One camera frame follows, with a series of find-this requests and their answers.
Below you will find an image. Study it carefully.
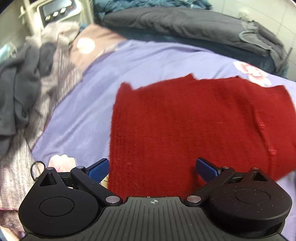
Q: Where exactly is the red knit sweater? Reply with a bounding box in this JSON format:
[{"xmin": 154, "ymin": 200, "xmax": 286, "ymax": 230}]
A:
[{"xmin": 108, "ymin": 75, "xmax": 295, "ymax": 198}]

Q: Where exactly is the grey clothes pile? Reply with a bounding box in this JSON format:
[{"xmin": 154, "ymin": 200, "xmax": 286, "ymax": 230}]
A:
[{"xmin": 1, "ymin": 21, "xmax": 124, "ymax": 239}]

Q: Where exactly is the lavender floral bed sheet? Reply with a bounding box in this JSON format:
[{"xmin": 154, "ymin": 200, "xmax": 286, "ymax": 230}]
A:
[{"xmin": 31, "ymin": 39, "xmax": 296, "ymax": 241}]

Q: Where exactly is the dark grey garment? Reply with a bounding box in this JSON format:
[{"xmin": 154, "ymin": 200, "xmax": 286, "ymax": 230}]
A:
[{"xmin": 1, "ymin": 43, "xmax": 56, "ymax": 156}]

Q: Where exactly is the white bedside control panel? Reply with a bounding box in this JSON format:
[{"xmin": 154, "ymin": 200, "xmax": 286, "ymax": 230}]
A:
[{"xmin": 19, "ymin": 0, "xmax": 82, "ymax": 35}]

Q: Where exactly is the teal blue blanket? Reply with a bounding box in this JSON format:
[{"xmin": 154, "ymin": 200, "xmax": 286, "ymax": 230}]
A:
[{"xmin": 93, "ymin": 0, "xmax": 212, "ymax": 14}]

